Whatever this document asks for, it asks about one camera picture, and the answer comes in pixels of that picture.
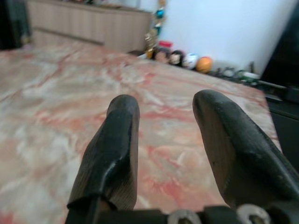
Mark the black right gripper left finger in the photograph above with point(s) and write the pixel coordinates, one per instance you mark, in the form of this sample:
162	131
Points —
112	149

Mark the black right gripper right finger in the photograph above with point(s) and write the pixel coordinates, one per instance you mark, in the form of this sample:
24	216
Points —
243	149

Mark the black low tv stand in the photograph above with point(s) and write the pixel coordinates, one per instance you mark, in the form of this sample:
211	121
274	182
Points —
283	116

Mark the orange round ball figurine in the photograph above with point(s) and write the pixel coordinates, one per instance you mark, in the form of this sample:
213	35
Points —
204	64

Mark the white round ball figurine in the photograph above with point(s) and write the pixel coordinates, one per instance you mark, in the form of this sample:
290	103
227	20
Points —
191	60

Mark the dark-haired doll head figurine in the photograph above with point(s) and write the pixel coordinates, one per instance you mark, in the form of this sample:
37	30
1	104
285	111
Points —
161	55
177	58

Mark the black television screen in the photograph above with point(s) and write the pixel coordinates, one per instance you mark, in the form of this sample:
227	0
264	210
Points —
283	46

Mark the beige fluted sideboard cabinet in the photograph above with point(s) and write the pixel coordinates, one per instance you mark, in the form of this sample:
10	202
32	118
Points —
91	23

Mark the gold ornament decoration with baubles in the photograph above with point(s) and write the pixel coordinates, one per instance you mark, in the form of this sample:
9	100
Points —
155	25

